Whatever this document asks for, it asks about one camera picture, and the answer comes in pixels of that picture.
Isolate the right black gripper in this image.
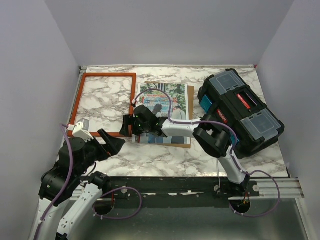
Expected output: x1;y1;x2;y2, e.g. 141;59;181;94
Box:
119;115;150;138

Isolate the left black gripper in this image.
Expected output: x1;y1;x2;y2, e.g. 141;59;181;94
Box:
76;128;126;176

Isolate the red wooden photo frame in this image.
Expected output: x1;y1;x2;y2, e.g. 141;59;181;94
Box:
69;72;137;138

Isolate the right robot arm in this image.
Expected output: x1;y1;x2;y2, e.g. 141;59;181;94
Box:
120;105;250;196

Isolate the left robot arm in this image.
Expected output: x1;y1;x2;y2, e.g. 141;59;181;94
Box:
29;127;125;240

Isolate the printed photo of couple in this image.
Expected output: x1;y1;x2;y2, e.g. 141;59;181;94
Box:
131;83;189;145

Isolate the black plastic toolbox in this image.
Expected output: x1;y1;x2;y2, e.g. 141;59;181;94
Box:
197;68;285;159

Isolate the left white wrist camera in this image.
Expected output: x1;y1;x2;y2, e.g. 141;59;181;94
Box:
67;118;94;142

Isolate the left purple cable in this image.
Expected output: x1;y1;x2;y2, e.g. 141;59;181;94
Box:
32;123;143;240

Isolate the left aluminium side rail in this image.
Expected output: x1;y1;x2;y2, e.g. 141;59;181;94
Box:
69;66;87;120

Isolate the brown frame backing board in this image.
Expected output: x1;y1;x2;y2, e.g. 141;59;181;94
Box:
144;81;196;150

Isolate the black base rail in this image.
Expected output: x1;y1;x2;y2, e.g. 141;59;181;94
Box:
69;174;261;210

